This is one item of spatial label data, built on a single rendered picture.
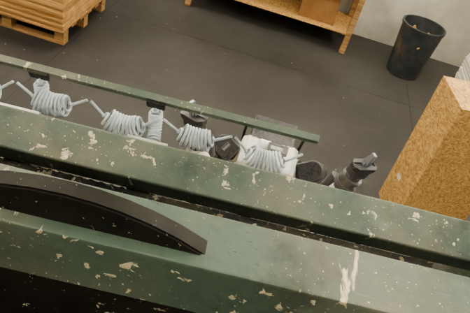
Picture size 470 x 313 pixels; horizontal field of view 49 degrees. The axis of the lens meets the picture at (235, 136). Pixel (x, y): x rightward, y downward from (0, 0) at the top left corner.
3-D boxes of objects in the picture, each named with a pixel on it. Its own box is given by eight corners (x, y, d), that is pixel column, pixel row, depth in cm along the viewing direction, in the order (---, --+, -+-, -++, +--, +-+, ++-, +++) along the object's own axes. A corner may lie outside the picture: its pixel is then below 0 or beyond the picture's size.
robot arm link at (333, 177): (346, 195, 201) (329, 210, 208) (359, 186, 209) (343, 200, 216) (327, 173, 204) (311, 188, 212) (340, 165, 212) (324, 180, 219)
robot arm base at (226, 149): (200, 151, 240) (210, 128, 240) (224, 162, 243) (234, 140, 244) (208, 154, 225) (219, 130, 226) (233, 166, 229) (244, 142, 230)
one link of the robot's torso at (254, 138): (233, 141, 266) (243, 103, 235) (296, 159, 266) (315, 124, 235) (217, 192, 251) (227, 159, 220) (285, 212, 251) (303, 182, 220)
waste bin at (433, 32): (419, 68, 664) (443, 23, 625) (423, 88, 622) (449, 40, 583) (380, 56, 666) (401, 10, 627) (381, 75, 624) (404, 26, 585)
